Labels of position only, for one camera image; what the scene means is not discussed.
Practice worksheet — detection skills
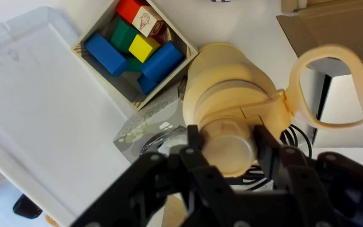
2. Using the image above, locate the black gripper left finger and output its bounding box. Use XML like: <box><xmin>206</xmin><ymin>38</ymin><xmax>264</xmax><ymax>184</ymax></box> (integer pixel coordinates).
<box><xmin>179</xmin><ymin>123</ymin><xmax>235</xmax><ymax>204</ymax></box>

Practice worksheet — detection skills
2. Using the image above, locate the blue cylinder block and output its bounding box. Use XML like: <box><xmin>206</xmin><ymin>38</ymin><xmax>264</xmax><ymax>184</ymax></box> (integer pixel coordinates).
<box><xmin>138</xmin><ymin>40</ymin><xmax>187</xmax><ymax>94</ymax></box>

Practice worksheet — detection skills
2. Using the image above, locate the white printed block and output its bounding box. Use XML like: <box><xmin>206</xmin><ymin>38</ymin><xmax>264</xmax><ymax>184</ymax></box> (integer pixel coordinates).
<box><xmin>131</xmin><ymin>5</ymin><xmax>167</xmax><ymax>38</ymax></box>

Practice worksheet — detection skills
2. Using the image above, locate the yellow block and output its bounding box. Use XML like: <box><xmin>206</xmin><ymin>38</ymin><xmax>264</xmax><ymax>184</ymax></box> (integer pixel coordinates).
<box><xmin>128</xmin><ymin>32</ymin><xmax>162</xmax><ymax>64</ymax></box>

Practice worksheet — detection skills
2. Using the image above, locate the beige round bottle lid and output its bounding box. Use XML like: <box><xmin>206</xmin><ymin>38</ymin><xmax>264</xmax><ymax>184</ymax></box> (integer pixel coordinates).
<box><xmin>201</xmin><ymin>118</ymin><xmax>259</xmax><ymax>178</ymax></box>

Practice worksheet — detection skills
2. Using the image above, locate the open cardboard box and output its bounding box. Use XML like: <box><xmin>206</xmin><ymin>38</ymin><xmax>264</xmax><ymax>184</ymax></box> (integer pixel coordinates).
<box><xmin>275</xmin><ymin>0</ymin><xmax>363</xmax><ymax>77</ymax></box>

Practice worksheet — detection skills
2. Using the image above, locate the red block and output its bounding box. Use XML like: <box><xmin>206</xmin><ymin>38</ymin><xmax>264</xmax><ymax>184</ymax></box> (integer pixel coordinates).
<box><xmin>116</xmin><ymin>0</ymin><xmax>148</xmax><ymax>24</ymax></box>

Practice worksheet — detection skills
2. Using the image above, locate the blue rectangular block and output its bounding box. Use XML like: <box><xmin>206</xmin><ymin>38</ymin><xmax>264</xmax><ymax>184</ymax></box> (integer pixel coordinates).
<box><xmin>85</xmin><ymin>32</ymin><xmax>129</xmax><ymax>77</ymax></box>

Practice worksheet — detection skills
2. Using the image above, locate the wooden box of blocks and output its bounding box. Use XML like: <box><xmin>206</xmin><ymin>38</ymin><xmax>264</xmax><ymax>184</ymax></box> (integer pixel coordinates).
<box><xmin>72</xmin><ymin>0</ymin><xmax>199</xmax><ymax>111</ymax></box>

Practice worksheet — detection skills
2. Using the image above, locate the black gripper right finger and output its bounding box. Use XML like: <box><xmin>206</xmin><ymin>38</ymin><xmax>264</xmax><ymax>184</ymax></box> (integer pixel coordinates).
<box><xmin>252</xmin><ymin>123</ymin><xmax>318</xmax><ymax>199</ymax></box>

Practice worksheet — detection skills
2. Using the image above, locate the beige bottle with loop handle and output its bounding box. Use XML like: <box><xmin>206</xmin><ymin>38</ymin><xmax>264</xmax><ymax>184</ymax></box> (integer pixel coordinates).
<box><xmin>182</xmin><ymin>41</ymin><xmax>363</xmax><ymax>178</ymax></box>

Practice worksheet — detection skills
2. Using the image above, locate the small black object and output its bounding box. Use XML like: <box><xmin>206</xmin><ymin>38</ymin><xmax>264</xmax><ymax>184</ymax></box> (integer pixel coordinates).
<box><xmin>12</xmin><ymin>193</ymin><xmax>44</xmax><ymax>219</ymax></box>

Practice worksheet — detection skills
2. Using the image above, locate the green block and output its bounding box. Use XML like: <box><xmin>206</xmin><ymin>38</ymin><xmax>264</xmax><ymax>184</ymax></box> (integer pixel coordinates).
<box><xmin>110</xmin><ymin>16</ymin><xmax>139</xmax><ymax>54</ymax></box>

